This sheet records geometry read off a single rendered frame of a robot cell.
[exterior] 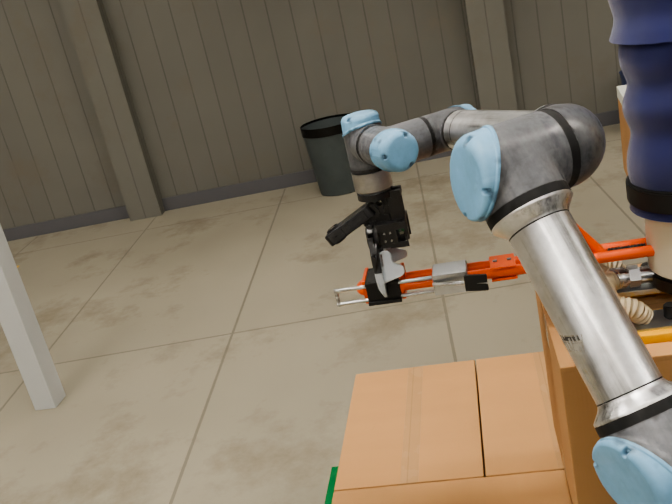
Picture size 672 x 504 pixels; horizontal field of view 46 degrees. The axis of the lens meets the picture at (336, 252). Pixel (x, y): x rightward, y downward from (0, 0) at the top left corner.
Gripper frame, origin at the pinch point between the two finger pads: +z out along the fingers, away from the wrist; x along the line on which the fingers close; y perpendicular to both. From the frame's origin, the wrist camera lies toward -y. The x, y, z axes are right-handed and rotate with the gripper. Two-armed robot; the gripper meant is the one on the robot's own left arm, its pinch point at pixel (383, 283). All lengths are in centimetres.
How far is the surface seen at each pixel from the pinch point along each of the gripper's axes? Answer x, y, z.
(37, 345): 180, -210, 82
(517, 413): 48, 22, 66
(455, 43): 542, 12, 20
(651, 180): -6, 52, -15
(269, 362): 198, -100, 118
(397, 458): 32, -12, 65
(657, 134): -7, 54, -23
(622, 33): -4, 50, -41
